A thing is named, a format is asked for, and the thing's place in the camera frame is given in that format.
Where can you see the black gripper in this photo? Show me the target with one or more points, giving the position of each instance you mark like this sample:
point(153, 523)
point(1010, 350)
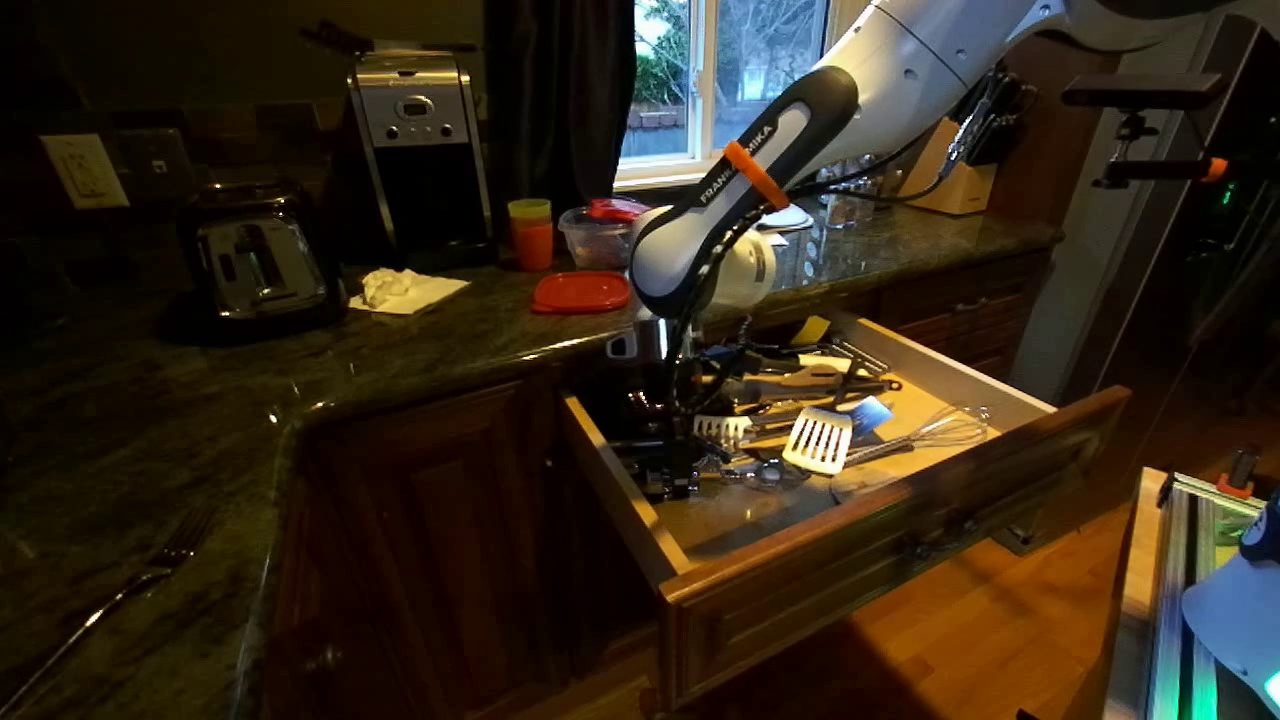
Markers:
point(652, 409)

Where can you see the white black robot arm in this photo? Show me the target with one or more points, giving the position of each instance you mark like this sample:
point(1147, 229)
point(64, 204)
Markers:
point(878, 91)

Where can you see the open wooden drawer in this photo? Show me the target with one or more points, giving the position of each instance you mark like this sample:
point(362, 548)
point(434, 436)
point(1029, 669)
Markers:
point(744, 568)

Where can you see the clear plastic container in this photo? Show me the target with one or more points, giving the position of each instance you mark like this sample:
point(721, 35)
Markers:
point(592, 242)

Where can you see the orange green plastic cup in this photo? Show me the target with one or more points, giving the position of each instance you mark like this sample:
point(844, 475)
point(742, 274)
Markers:
point(528, 227)

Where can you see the wooden lower cabinet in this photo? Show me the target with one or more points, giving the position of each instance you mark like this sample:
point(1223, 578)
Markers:
point(417, 560)

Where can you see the white folded napkin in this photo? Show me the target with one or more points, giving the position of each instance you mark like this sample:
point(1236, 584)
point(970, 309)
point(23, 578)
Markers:
point(402, 293)

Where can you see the wooden knife block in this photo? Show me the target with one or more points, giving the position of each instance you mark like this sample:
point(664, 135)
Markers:
point(963, 190)

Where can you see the silver black coffee maker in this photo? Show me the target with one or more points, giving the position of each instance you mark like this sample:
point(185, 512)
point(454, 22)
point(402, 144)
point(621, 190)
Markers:
point(420, 150)

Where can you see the black toaster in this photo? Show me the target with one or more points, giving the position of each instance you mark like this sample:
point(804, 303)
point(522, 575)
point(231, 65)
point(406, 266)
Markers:
point(255, 260)

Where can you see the white wall outlet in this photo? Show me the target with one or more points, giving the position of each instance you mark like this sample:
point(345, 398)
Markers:
point(86, 171)

